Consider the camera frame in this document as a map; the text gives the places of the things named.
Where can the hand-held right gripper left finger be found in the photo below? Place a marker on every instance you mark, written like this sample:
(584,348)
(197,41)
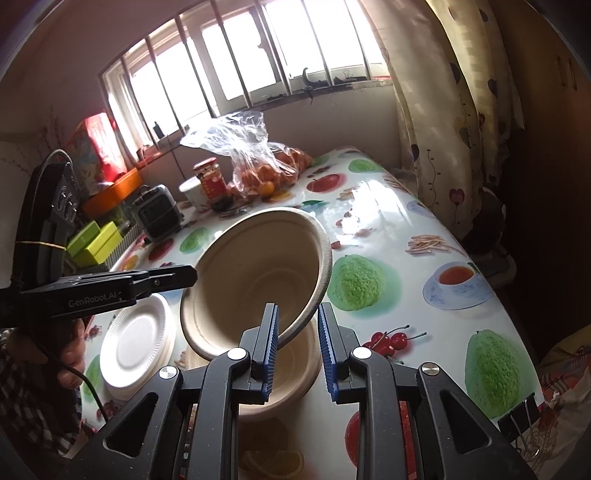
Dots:
(270,360)

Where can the black binder clip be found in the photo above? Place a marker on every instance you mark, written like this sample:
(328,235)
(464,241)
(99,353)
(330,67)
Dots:
(519,417)

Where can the metal window grille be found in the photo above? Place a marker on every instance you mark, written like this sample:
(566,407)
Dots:
(258,50)

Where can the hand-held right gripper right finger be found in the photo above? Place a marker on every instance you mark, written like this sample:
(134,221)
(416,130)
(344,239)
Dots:
(327,360)

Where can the red label glass jar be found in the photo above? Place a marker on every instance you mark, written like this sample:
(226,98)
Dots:
(213,187)

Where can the yellow-green cardboard box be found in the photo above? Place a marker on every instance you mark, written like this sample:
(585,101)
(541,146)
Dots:
(104,244)

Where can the plastic bag of oranges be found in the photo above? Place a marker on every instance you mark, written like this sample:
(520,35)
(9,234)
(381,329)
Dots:
(258,161)

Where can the yellow cloth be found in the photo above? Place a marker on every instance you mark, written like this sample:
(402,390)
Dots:
(570,350)

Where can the beige paper bowl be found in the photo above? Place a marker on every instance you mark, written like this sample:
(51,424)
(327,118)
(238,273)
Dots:
(295,364)
(249,277)

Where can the fruit printed tablecloth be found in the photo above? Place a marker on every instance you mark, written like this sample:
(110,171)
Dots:
(406,286)

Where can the person's left hand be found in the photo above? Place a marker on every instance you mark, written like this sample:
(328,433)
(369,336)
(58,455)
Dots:
(71,364)

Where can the person's left forearm checked sleeve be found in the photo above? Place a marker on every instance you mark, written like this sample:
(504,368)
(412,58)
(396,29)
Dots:
(32,406)

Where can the white paper cup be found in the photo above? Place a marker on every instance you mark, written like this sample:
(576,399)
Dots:
(194,196)

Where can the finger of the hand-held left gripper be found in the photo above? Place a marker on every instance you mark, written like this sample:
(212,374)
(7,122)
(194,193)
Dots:
(171,278)

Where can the small grey desk heater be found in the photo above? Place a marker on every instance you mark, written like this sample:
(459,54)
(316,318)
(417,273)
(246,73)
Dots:
(157,214)

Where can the dark bag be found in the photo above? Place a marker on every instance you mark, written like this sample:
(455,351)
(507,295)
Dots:
(485,221)

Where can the orange plastic tray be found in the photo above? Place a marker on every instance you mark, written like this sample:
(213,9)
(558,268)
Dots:
(113,191)

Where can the cream heart printed curtain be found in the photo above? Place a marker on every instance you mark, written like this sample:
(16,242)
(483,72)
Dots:
(452,115)

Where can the red patterned cloth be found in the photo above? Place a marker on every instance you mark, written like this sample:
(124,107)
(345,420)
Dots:
(568,406)

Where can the striped grey box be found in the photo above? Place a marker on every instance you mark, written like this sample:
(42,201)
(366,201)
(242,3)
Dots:
(127,247)

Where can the red cardboard box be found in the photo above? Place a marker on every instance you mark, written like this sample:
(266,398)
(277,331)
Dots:
(99,145)

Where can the green cardboard box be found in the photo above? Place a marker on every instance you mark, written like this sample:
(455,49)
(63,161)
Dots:
(83,237)

